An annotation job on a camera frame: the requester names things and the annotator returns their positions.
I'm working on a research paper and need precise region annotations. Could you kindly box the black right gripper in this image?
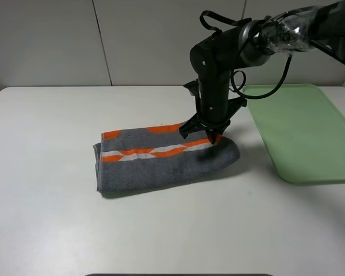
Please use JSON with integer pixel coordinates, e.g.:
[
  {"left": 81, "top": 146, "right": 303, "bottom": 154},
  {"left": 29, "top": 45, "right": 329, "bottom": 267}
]
[{"left": 179, "top": 70, "right": 247, "bottom": 144}]

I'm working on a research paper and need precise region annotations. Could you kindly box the grey towel with orange patches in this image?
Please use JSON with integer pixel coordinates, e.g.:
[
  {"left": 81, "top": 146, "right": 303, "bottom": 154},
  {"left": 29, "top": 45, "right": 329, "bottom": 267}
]
[{"left": 93, "top": 124, "right": 240, "bottom": 198}]

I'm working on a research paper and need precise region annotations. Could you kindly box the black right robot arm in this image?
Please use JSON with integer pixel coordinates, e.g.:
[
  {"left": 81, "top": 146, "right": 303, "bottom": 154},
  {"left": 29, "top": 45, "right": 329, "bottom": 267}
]
[{"left": 179, "top": 1, "right": 345, "bottom": 143}]

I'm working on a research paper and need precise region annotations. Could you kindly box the light green plastic tray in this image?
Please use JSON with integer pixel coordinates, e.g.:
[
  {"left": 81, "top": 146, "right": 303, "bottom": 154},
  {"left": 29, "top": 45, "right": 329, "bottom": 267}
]
[{"left": 247, "top": 84, "right": 345, "bottom": 185}]

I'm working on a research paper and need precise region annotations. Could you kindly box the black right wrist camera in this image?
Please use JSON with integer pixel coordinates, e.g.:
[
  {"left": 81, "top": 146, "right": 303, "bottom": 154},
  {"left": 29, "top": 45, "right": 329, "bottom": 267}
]
[{"left": 183, "top": 79, "right": 200, "bottom": 98}]

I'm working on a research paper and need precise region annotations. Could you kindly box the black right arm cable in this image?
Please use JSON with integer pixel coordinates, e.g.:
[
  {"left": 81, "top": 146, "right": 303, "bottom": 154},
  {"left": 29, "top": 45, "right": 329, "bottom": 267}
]
[{"left": 200, "top": 10, "right": 294, "bottom": 101}]

